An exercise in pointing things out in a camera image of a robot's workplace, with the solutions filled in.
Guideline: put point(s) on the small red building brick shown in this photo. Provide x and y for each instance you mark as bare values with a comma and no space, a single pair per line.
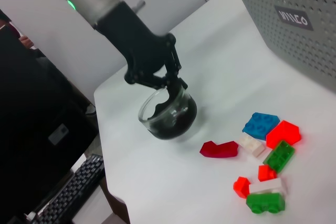
242,187
266,173

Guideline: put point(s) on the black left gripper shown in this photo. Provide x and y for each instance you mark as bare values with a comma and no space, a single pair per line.
141,51

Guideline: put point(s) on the black keyboard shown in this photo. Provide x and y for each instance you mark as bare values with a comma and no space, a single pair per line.
71,190

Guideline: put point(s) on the green car-shaped brick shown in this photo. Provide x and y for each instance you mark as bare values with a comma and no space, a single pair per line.
265,203

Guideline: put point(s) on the dark red sleeved forearm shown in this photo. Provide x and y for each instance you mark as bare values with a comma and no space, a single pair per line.
11,31

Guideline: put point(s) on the bright red building brick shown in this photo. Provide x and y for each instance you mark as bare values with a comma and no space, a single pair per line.
284,134

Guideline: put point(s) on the blue building brick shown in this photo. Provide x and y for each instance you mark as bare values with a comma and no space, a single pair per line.
258,127

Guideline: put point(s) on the bystander hand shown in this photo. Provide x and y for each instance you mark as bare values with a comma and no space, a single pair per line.
27,42

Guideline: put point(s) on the black computer monitor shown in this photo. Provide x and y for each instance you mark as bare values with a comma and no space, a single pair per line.
31,103

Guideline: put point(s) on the white long building brick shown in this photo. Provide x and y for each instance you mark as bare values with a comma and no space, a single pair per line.
267,186

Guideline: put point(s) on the dark green building brick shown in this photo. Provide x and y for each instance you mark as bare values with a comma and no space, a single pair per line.
279,157

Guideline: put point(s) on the white square building brick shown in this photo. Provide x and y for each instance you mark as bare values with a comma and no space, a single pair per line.
250,145

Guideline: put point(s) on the dark red long brick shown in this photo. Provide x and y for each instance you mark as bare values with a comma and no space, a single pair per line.
220,150

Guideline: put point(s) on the glass teacup black base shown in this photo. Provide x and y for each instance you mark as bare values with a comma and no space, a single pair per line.
170,127

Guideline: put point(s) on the grey perforated storage bin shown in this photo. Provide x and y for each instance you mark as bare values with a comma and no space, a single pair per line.
302,51

